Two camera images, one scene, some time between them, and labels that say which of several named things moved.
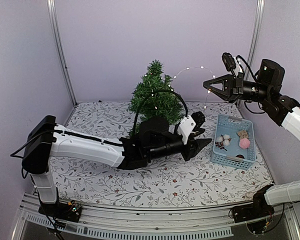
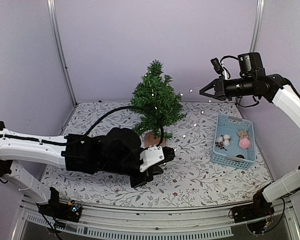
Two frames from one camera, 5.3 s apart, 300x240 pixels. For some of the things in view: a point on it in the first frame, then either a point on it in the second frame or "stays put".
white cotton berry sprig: x=223 y=141 stays put
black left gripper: x=194 y=147 → x=150 y=172
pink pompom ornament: x=244 y=143 stays put
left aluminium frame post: x=51 y=6 stays put
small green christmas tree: x=161 y=105 stays put
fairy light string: x=210 y=73 → x=185 y=93
